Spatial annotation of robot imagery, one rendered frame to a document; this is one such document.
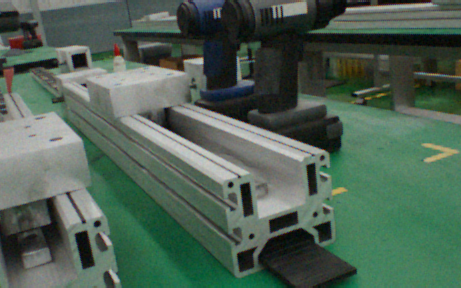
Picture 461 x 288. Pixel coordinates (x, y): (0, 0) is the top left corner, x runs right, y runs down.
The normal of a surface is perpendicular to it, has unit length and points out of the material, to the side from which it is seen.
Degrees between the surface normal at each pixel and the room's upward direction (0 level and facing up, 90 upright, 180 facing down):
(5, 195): 90
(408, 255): 0
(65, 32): 90
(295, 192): 90
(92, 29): 90
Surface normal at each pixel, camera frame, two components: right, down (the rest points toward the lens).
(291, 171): -0.89, 0.23
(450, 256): -0.13, -0.95
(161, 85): 0.43, 0.19
